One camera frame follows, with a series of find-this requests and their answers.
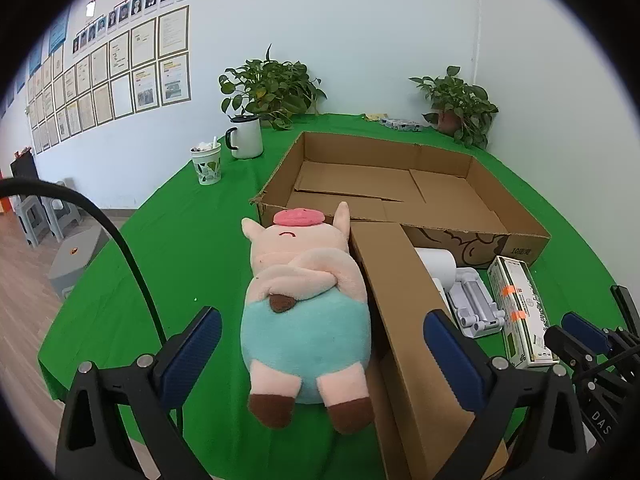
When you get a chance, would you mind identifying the large potted green plant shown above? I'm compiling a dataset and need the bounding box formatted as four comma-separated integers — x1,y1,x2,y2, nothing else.
218,44,328,132

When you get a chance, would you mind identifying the long narrow cardboard box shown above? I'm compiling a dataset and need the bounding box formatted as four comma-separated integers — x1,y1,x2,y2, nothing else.
347,222,508,480

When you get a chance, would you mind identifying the white enamel mug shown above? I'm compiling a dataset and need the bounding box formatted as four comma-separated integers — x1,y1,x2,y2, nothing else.
224,114,264,160

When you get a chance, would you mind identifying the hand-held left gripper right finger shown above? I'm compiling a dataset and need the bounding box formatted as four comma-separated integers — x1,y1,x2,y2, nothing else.
422,309,588,480

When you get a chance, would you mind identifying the white plastic holder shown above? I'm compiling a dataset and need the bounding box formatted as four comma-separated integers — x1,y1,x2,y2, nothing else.
442,266,507,338

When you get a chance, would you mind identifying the grey plastic stool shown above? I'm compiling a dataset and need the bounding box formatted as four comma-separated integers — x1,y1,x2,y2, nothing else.
15,194,51,248
47,225,111,301
42,194,83,241

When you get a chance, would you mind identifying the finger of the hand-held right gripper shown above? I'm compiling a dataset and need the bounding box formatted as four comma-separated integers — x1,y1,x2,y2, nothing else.
610,285,640,342
543,311,626,377

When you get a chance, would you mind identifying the group of framed wall certificates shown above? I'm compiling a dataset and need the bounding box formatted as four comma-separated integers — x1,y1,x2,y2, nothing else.
25,5,192,156

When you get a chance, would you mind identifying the patterned tissue packet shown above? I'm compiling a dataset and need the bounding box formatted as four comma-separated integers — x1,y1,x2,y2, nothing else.
379,116,425,132

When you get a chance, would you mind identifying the leaf print paper cup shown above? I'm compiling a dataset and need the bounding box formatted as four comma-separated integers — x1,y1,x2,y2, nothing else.
189,135,222,186

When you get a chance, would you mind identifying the green and white carton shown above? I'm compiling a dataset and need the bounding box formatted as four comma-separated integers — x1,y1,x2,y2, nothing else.
486,255,561,370

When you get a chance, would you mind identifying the white hair dryer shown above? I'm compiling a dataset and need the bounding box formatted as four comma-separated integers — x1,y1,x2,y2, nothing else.
414,247,458,307

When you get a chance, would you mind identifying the blue wall sign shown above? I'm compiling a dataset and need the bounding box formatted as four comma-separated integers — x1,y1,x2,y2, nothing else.
48,10,69,56
27,42,46,78

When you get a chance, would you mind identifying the black cabinet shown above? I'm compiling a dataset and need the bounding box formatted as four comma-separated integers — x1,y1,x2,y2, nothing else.
10,152,40,183

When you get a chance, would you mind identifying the pink pig plush toy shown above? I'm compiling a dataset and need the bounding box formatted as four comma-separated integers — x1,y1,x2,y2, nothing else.
239,201,376,436

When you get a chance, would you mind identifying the small potted green plant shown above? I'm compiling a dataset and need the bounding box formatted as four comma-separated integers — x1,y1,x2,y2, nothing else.
408,65,500,150

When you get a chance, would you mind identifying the black cable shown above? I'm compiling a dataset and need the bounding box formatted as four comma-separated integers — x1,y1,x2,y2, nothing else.
0,178,186,436

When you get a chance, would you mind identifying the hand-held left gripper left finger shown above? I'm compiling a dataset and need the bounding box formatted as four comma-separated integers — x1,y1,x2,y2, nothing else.
55,306,223,480

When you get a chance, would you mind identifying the large cardboard box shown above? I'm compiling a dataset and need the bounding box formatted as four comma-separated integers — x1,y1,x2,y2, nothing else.
250,131,551,268

